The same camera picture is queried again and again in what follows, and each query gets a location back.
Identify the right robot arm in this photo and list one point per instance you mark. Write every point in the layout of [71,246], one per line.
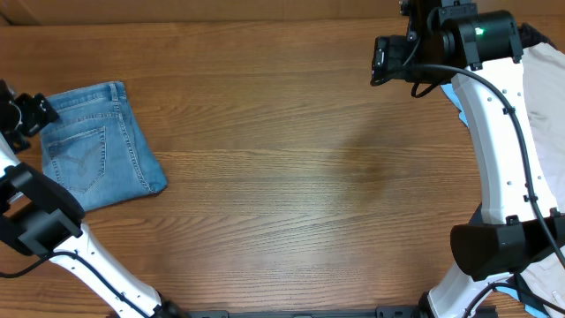
[518,221]

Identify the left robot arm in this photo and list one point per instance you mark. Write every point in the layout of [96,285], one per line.
[40,218]

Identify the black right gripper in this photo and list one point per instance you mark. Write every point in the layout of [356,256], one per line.
[387,62]

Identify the light blue denim jeans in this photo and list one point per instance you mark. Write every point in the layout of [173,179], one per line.
[96,150]

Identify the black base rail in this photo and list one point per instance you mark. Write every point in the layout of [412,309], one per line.
[304,314]

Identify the dark garment at top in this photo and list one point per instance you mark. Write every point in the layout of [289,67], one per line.
[530,36]

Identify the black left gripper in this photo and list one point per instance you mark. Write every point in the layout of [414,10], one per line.
[39,112]

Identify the light blue shirt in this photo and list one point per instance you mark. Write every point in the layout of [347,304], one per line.
[449,91]

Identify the beige garment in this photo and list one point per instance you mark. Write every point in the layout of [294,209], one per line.
[544,100]

